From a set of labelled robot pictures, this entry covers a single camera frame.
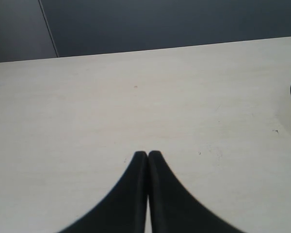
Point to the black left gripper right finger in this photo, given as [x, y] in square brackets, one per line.
[173, 209]

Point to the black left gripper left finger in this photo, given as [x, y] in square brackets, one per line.
[123, 209]

